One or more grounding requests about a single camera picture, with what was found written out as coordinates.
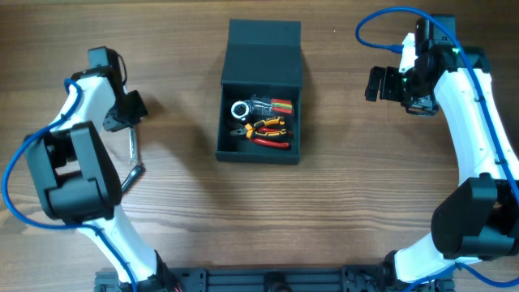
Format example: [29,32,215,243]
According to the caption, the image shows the silver combination wrench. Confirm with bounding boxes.
[129,127,139,164]

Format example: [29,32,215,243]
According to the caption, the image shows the black white tape measure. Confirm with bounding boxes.
[231,101,251,122]

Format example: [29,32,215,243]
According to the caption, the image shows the orange black pliers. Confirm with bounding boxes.
[230,116,289,141]

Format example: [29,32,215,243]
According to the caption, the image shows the clear screwdriver set case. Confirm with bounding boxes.
[249,97,294,116]

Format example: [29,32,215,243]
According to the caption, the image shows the red handled snips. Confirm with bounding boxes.
[246,127,291,149]

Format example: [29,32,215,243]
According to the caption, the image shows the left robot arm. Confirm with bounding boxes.
[21,46,182,291]

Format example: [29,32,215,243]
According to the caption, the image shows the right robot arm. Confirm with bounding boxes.
[365,11,518,291]

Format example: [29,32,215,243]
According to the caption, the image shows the black red screwdriver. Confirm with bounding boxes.
[121,164,146,195]

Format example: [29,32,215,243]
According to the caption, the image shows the dark green open box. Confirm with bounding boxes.
[216,19,302,165]

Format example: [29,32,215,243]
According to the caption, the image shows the right blue cable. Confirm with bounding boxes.
[354,5,519,292]

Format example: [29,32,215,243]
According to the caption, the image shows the blue cable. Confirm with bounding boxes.
[354,5,519,292]
[1,77,139,292]

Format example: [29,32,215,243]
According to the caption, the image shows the left blue cable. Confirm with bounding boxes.
[1,77,139,292]

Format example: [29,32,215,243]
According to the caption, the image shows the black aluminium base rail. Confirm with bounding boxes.
[93,264,455,292]

